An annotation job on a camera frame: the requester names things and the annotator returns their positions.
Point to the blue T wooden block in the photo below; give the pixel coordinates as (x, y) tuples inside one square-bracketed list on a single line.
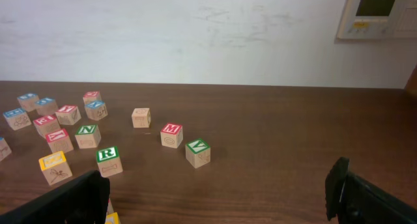
[(4, 149)]

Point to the green V wooden block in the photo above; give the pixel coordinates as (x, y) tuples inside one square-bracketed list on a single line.
[(198, 153)]

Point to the yellow wooden block near R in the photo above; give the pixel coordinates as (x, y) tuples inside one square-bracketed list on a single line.
[(55, 167)]

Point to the blue D wooden block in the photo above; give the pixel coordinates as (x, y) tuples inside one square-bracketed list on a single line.
[(46, 106)]

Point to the red y block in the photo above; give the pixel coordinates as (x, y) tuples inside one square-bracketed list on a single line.
[(59, 141), (68, 115)]

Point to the plain wooden block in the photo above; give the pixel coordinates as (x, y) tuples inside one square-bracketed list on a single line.
[(141, 117)]

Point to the red M wooden block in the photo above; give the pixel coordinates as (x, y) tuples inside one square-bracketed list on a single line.
[(171, 135)]

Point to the blue H wooden block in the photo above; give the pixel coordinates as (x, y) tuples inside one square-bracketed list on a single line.
[(17, 118)]

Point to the red C wooden block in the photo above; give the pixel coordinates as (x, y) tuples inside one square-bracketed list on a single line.
[(91, 96)]

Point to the green R wooden block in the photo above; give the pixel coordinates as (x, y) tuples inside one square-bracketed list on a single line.
[(109, 162)]

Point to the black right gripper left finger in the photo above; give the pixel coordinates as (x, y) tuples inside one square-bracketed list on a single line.
[(81, 200)]

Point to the yellow S wooden block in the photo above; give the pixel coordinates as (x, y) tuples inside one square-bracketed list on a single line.
[(112, 219)]

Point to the blue X wooden block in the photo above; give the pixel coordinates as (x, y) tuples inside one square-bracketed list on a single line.
[(96, 110)]

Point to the green N wooden block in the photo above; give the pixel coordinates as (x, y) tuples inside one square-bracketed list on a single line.
[(88, 136)]

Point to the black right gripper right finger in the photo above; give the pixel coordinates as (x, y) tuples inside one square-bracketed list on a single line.
[(354, 200)]

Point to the red 3 wooden block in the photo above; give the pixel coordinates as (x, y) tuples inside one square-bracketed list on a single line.
[(110, 209)]

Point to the red Y block upper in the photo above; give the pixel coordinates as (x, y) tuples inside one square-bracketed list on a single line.
[(68, 115)]

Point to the blue L wooden block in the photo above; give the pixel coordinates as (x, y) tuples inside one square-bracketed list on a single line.
[(27, 101)]

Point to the red E wooden block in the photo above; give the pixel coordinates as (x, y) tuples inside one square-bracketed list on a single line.
[(46, 124)]

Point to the beige wall control panel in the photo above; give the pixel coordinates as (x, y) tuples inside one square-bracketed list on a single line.
[(377, 19)]

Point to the red Y block lower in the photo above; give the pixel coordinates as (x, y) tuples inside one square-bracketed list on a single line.
[(59, 141)]

